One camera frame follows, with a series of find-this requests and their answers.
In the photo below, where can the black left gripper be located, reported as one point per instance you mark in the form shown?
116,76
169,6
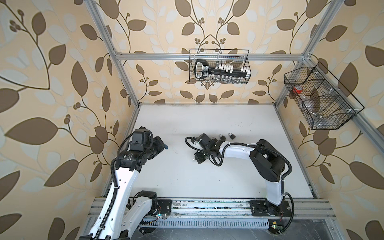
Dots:
160,144

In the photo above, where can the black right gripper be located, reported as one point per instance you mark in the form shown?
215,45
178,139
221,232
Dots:
197,156

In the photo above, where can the smallest black padlock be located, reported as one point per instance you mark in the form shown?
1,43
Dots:
232,136

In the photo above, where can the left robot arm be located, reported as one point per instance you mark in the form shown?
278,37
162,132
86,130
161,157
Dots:
119,218

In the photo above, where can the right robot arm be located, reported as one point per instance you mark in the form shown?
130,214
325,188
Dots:
269,162

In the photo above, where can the black socket holder tool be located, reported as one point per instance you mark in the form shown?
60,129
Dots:
203,70

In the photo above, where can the red item in basket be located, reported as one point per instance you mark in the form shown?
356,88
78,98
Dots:
297,89

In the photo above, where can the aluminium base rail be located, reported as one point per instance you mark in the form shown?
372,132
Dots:
233,213

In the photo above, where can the black wire basket back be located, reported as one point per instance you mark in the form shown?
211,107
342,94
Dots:
235,57

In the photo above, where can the black wire basket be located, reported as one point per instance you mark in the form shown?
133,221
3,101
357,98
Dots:
235,57
326,103

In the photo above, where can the black wire basket right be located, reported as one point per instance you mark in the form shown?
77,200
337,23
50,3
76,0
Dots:
326,103

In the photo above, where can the aluminium frame corner post right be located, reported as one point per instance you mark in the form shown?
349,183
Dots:
303,23

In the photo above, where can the aluminium frame corner post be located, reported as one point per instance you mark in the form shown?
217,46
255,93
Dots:
93,10
303,23

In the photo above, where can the aluminium frame corner post left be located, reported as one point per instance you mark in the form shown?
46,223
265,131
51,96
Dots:
93,10

